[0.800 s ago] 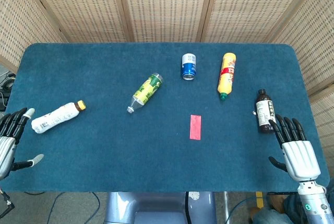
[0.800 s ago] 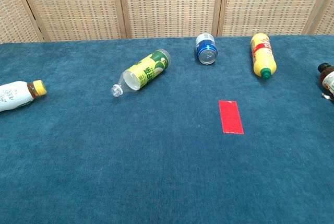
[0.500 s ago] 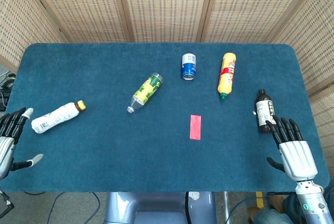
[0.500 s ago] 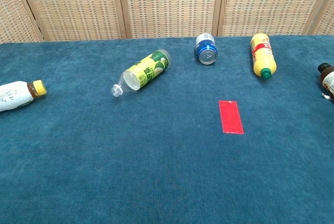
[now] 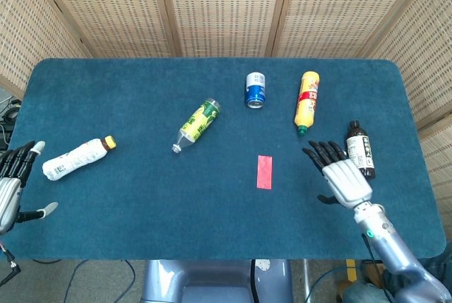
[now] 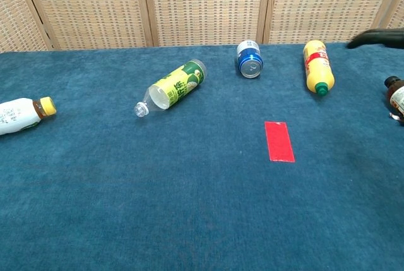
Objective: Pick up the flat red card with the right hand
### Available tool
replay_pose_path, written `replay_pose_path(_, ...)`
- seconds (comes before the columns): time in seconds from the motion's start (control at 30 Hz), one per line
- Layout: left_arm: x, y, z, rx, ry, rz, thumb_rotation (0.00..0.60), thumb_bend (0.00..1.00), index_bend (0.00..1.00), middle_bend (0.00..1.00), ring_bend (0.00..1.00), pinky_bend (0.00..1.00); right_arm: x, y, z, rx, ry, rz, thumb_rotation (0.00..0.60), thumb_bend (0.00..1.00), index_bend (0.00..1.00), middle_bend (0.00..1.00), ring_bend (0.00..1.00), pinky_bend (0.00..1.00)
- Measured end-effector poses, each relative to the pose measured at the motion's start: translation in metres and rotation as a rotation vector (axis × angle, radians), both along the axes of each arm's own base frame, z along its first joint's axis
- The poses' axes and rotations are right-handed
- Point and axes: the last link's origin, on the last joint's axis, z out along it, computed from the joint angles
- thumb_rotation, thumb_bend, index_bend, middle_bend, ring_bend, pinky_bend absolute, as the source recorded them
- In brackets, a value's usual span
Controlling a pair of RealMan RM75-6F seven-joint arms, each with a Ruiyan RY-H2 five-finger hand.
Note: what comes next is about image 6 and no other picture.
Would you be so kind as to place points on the yellow juice bottle green cap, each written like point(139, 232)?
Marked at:
point(318, 69)

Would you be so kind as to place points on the white label yellow cap bottle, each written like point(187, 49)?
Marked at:
point(19, 113)

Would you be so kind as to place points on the brown bottle black cap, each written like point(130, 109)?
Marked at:
point(397, 97)

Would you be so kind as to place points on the empty green label plastic bottle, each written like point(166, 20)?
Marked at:
point(176, 85)

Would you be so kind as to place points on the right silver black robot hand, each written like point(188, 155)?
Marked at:
point(378, 38)

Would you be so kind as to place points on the blue aluminium drink can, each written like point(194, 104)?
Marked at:
point(250, 59)

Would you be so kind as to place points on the blue table cloth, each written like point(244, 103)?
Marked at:
point(189, 189)

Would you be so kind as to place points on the woven folding screen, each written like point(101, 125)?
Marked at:
point(202, 5)

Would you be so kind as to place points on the red rectangular marker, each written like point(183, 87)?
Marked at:
point(279, 141)

